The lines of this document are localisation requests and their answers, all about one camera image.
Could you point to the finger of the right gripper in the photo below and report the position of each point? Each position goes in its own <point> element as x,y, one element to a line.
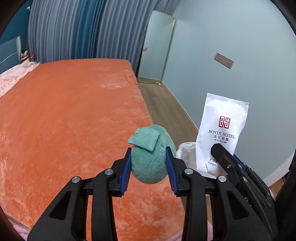
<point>239,162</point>
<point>227,162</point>

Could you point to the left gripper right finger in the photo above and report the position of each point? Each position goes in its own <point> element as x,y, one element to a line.
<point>186,182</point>

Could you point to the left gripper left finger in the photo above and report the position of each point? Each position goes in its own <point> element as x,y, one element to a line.
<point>112,182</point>

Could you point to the green cloth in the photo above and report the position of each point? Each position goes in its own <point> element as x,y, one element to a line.
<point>148,155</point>

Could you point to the white hotel nursing kit packet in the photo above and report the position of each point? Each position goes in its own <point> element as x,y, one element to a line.
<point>222,122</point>

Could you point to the white lined trash bin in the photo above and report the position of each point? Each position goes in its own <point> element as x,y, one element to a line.
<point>187,152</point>

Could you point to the orange bed blanket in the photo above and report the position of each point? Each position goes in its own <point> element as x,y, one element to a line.
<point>64,119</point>

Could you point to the leaning floor mirror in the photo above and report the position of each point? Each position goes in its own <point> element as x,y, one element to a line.
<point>156,47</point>

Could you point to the pink bed sheet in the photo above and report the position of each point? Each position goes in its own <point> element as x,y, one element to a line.
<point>10,77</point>

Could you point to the plush toy by headboard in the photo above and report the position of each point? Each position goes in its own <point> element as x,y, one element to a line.
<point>26,57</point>

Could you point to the grey blue curtain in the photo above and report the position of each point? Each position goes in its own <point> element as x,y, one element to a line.
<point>63,30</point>

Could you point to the blue padded headboard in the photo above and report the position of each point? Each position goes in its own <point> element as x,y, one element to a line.
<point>10,54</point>

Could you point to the bronze wall switch plate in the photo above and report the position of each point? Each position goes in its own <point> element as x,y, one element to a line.
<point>224,60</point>

